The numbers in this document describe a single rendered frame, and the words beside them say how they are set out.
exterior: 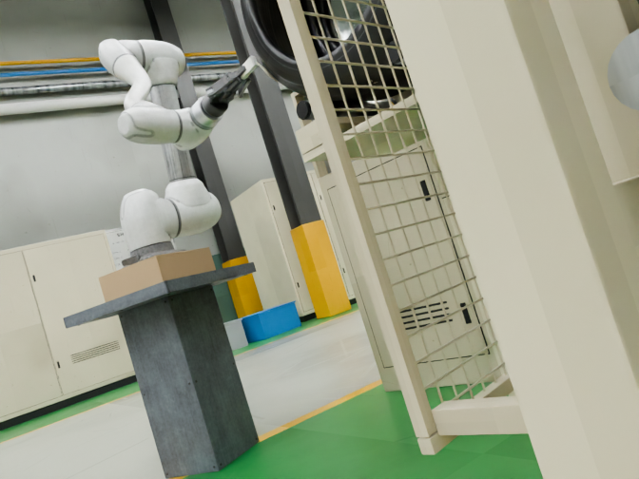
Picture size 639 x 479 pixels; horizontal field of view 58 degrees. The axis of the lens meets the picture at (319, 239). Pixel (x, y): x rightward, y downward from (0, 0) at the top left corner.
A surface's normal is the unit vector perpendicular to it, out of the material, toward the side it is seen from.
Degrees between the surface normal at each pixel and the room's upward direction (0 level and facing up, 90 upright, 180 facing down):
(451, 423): 90
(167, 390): 90
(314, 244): 90
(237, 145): 90
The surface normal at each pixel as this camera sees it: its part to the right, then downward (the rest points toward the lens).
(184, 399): -0.45, 0.08
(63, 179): 0.51, -0.22
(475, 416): -0.68, 0.17
